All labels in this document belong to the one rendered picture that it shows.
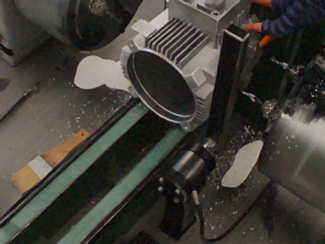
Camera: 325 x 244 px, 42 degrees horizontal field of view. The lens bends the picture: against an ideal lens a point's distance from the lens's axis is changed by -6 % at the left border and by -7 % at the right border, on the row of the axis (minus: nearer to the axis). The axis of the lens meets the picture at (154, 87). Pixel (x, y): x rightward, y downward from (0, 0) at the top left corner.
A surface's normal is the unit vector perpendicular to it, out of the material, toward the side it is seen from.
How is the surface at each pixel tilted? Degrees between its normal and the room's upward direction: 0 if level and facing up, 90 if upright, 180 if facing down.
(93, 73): 0
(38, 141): 0
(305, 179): 84
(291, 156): 73
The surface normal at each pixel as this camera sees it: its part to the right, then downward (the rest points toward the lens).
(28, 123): 0.02, -0.65
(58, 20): -0.62, 0.47
